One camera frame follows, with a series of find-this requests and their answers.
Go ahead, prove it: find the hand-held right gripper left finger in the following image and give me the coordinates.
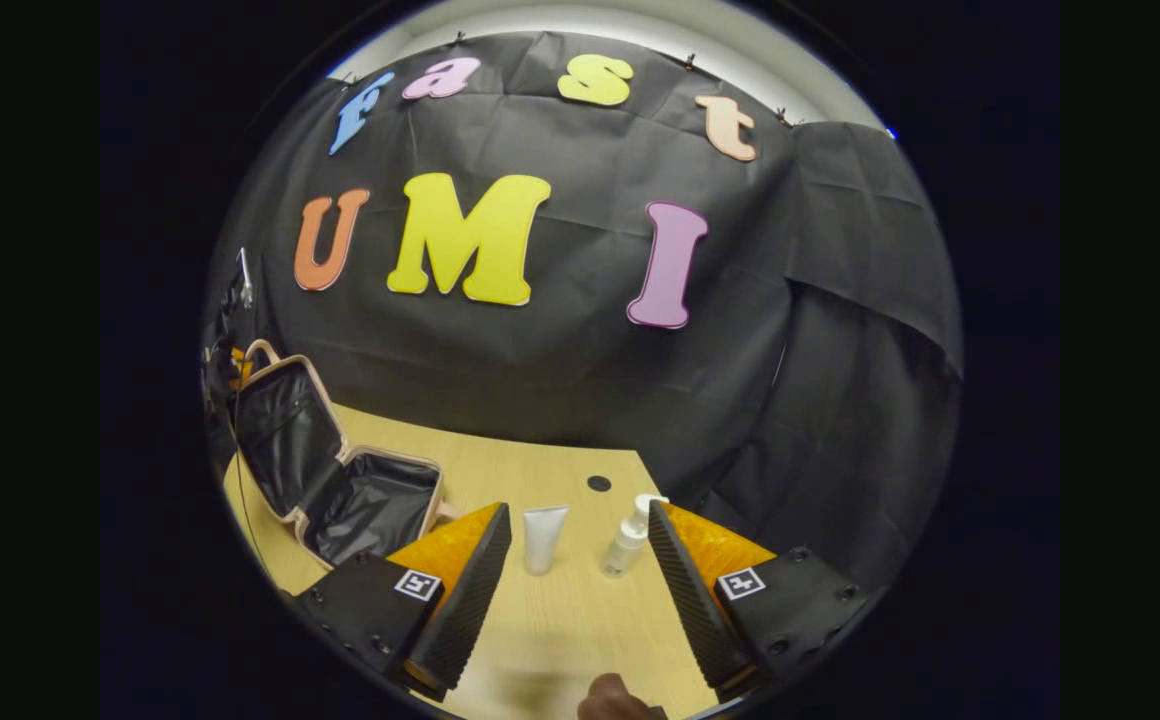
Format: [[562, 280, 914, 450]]
[[292, 500, 513, 701]]

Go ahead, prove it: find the white cream tube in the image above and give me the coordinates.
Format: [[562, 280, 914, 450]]
[[522, 505, 571, 577]]

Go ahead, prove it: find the clear pump bottle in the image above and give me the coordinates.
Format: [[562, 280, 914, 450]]
[[599, 494, 669, 579]]

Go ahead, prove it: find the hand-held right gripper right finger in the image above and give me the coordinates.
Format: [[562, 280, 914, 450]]
[[646, 498, 871, 701]]

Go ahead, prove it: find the pink suitcase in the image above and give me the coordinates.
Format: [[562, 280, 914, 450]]
[[228, 338, 456, 573]]

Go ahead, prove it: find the black backdrop cloth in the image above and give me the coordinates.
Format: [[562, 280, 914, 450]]
[[205, 30, 963, 601]]

